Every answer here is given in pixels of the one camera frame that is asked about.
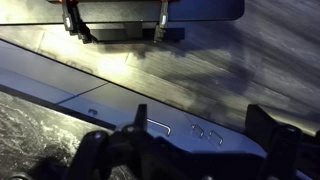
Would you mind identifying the silver cabinet handle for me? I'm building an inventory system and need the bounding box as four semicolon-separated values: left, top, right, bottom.
146;118;173;138
191;123;205;139
208;129;224;147

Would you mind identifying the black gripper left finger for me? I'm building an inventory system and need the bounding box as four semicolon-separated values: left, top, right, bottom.
66;103;149;180

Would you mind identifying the orange and black clamp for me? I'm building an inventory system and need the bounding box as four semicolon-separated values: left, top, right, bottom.
153;0;171;43
60;0;94;45

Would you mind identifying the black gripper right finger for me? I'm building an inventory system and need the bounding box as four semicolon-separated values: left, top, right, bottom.
245;104;303;180

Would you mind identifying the black perforated robot table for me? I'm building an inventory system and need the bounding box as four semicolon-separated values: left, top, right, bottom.
46;0;246;24

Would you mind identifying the grey metal counter edge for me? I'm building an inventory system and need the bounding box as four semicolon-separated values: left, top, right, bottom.
0;38;268;158

